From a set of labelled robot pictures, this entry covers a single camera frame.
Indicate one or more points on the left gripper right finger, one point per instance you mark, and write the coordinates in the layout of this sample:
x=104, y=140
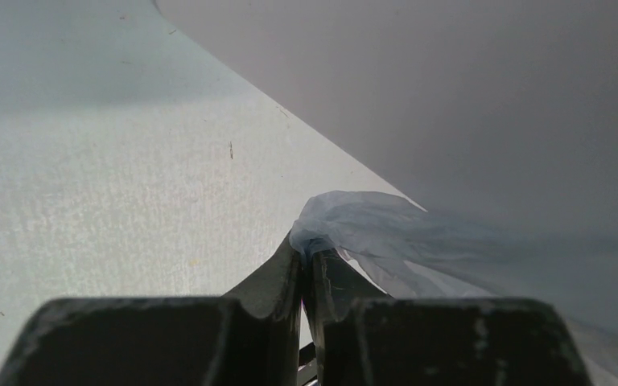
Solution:
x=365, y=337

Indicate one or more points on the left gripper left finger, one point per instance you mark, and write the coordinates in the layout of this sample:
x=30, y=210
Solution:
x=248, y=336

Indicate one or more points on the white translucent trash bin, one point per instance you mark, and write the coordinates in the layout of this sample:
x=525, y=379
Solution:
x=503, y=112

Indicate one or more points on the blue plastic trash bag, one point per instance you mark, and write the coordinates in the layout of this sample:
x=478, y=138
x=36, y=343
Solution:
x=412, y=253

